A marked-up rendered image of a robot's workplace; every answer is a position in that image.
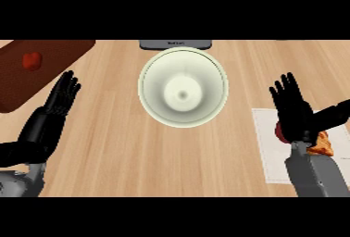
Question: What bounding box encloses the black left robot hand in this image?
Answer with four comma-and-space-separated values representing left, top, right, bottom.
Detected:
0, 69, 82, 168

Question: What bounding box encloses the grey flat appliance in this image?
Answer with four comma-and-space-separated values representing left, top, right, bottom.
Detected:
138, 40, 212, 51

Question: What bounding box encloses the pale green bowl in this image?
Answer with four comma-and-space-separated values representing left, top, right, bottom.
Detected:
137, 46, 230, 129

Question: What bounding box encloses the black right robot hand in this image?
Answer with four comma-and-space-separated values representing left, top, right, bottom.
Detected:
267, 72, 350, 144

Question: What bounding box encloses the dark red round fruit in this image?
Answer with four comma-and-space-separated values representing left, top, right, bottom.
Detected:
273, 121, 292, 144

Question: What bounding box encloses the dark brown cutting board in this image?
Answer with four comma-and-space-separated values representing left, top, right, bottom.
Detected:
0, 40, 97, 114

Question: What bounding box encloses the red tomato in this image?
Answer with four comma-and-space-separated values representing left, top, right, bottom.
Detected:
22, 52, 44, 71

